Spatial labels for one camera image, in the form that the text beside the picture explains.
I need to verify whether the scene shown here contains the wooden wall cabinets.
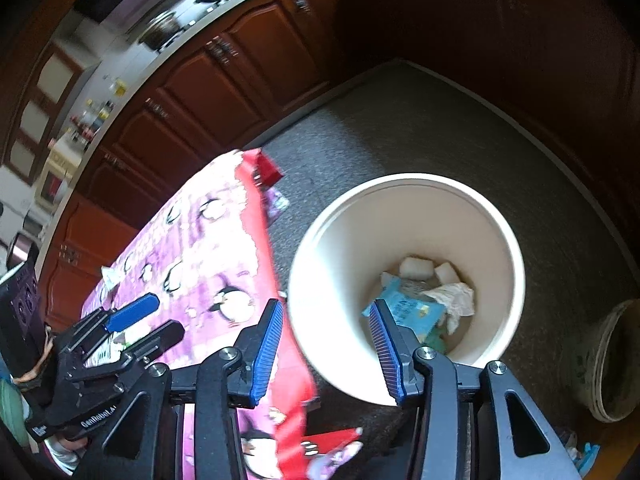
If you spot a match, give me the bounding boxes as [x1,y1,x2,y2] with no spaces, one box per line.
[0,40,86,181]

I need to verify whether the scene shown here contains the white plastic bag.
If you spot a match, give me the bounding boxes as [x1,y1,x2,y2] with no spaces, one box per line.
[420,282,476,333]

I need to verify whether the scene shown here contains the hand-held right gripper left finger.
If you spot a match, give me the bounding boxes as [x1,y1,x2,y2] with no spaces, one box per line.
[75,299,286,480]

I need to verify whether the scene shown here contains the white round bin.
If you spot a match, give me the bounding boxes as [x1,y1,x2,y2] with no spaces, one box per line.
[287,174,527,407]

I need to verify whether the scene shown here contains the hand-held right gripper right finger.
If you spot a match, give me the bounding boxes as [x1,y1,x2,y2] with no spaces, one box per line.
[369,299,581,480]

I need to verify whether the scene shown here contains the floral ceramic basin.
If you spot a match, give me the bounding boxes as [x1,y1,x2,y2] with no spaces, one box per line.
[590,299,640,423]

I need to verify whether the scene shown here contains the black range hood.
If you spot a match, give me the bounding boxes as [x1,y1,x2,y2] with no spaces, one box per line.
[75,0,151,26]

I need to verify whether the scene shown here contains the small white sponge block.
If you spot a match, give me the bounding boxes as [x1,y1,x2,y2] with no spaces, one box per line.
[434,261,461,285]

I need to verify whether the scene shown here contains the wooden base cabinets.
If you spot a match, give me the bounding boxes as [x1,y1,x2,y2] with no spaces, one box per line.
[37,0,640,321]

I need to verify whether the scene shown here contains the dark cooking pot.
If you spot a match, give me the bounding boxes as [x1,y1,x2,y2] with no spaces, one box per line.
[137,10,176,51]

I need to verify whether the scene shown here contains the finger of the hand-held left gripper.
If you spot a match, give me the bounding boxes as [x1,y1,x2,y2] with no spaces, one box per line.
[62,294,161,356]
[72,320,186,381]

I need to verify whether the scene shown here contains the blue snack packet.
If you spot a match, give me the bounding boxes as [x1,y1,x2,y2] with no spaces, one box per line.
[362,280,448,341]

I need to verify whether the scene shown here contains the cream microwave oven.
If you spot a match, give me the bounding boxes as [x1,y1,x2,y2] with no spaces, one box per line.
[34,137,83,208]

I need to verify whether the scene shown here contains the pink penguin printed blanket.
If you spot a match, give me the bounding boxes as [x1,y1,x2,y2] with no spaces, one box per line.
[80,147,366,480]

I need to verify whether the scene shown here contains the large white sponge block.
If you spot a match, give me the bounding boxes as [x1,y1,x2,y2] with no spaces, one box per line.
[400,256,435,281]

